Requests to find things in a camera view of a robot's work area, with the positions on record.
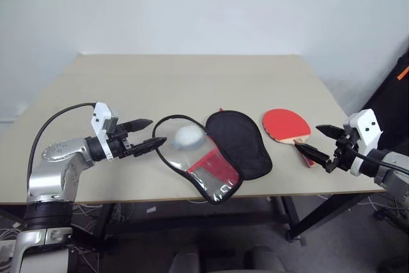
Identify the black red paddle case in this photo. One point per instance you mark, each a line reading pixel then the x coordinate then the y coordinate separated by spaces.
pixel 243 145

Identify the red ping pong paddle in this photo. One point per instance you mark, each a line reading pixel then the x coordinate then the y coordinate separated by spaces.
pixel 284 122

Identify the grey rounded shape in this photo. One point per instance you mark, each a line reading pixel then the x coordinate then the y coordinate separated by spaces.
pixel 265 260
pixel 184 260

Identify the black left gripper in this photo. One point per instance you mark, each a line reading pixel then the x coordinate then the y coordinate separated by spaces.
pixel 119 145

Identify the white fuzzy ball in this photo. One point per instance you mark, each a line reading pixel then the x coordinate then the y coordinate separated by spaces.
pixel 188 135

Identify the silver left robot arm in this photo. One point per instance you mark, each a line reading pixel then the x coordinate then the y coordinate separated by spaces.
pixel 54 152

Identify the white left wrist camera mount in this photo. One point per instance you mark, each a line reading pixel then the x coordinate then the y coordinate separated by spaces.
pixel 102 116

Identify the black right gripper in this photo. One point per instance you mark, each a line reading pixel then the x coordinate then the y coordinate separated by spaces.
pixel 344 158

